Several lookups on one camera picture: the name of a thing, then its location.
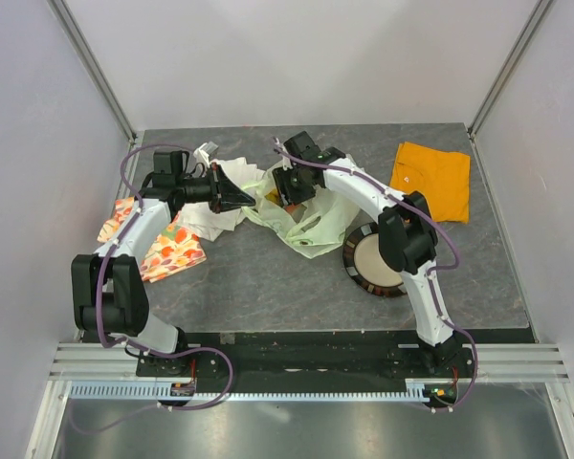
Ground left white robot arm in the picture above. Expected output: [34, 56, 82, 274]
[71, 144, 255, 376]

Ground white crumpled cloth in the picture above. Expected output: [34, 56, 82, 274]
[176, 157, 264, 241]

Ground light green plastic bag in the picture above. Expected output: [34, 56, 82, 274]
[242, 163, 360, 259]

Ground aluminium frame post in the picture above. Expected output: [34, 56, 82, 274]
[467, 0, 556, 142]
[47, 0, 138, 144]

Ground yellow fake fruit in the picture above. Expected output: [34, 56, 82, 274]
[265, 190, 281, 206]

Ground orange folded cloth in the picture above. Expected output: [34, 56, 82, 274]
[389, 142, 471, 224]

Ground grey slotted cable duct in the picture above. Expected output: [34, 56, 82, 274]
[69, 381, 457, 403]

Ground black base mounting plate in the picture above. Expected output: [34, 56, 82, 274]
[125, 330, 475, 383]

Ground aluminium front rail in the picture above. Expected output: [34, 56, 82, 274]
[50, 343, 569, 383]

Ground left aluminium frame post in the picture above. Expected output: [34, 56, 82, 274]
[47, 0, 138, 144]

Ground dark rimmed ceramic plate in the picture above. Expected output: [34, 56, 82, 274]
[342, 222, 407, 298]

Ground right aluminium frame post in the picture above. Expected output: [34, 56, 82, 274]
[467, 0, 556, 142]

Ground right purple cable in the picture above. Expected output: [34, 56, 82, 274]
[271, 137, 482, 415]

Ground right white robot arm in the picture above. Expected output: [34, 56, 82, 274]
[273, 131, 458, 377]

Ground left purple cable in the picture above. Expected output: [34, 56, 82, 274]
[66, 142, 235, 434]

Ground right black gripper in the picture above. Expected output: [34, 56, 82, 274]
[272, 163, 317, 208]

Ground orange floral cloth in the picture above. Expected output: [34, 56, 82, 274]
[97, 196, 207, 283]

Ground purple cable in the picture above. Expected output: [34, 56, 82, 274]
[66, 142, 235, 434]
[271, 137, 482, 415]

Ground orange red fake fruit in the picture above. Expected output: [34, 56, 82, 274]
[283, 204, 305, 214]

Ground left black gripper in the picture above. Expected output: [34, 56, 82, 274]
[176, 163, 254, 214]

